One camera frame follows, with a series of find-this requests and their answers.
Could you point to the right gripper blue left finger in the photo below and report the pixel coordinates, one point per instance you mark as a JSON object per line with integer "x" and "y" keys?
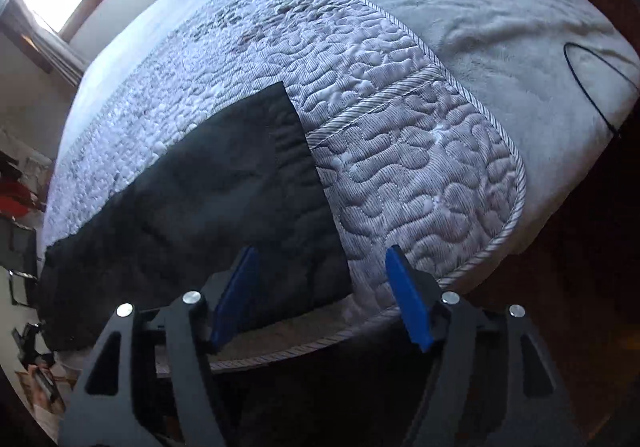
{"x": 112, "y": 400}

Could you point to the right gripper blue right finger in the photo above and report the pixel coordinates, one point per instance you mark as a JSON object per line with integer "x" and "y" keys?
{"x": 491, "y": 380}

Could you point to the black pants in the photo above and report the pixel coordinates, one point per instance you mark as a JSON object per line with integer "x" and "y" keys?
{"x": 244, "y": 178}

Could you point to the black metal chair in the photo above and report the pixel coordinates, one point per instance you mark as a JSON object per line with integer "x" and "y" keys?
{"x": 19, "y": 258}

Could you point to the white quilted floral bedspread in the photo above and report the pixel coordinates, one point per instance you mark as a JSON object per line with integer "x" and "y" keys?
{"x": 406, "y": 155}

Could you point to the light blue bed sheet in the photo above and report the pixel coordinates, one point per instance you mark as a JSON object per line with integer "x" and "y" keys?
{"x": 556, "y": 74}

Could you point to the beige curtain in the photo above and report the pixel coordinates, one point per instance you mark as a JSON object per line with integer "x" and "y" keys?
{"x": 40, "y": 44}

